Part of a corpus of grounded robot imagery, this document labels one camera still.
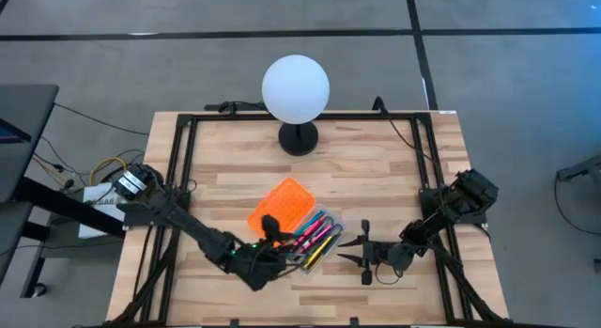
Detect yellow cable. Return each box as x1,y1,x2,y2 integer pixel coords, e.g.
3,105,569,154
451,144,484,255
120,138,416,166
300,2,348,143
87,155,129,184

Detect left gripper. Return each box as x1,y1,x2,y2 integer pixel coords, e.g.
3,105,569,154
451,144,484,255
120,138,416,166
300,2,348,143
237,213,299,292

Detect black desk beam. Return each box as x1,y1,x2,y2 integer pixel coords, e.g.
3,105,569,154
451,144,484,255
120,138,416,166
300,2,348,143
12,176,127,239

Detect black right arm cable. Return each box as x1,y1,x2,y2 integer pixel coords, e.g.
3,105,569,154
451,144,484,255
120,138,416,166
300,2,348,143
374,260,402,288

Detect white paper box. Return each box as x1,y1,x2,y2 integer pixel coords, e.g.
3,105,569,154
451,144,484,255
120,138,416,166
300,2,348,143
77,181,127,241

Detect black cable with plug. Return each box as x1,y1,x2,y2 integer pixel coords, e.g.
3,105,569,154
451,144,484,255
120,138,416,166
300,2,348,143
204,100,270,116

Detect black power cable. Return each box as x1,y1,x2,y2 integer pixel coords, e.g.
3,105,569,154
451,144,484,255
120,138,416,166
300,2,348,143
372,96,436,165

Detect clear box with orange lid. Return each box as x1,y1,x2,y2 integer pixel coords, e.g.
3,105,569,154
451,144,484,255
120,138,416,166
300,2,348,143
247,177,347,274

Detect black stand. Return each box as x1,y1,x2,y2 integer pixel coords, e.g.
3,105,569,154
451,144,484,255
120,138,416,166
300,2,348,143
556,153,601,184

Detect white globe table lamp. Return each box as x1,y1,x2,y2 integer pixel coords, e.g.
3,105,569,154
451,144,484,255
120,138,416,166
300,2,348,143
260,54,331,157

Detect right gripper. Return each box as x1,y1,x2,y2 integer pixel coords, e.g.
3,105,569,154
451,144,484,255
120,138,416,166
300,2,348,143
335,219,415,287

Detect pink highlighter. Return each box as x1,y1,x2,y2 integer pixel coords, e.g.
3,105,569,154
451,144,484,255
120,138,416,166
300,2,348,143
302,223,335,255

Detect yellow highlighter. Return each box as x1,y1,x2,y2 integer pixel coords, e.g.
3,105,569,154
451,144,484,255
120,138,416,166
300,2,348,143
303,234,333,271

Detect grey desk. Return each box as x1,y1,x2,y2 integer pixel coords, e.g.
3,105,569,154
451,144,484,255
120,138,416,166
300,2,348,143
0,83,60,205

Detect blue handled scissors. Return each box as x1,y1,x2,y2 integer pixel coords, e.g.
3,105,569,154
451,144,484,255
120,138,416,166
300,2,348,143
293,209,346,240

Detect thin pink pen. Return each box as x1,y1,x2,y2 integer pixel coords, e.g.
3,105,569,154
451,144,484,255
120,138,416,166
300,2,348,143
293,218,325,247

